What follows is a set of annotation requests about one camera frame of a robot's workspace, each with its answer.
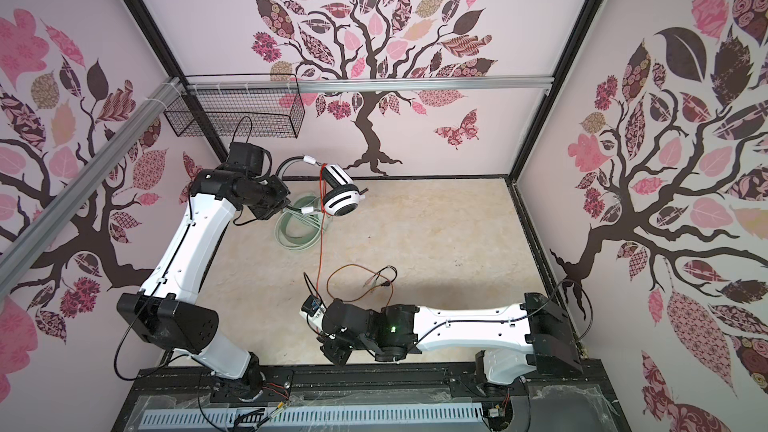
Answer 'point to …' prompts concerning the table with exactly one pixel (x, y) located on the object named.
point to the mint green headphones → (307, 207)
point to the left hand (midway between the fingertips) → (290, 202)
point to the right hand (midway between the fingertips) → (318, 335)
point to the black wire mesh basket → (242, 105)
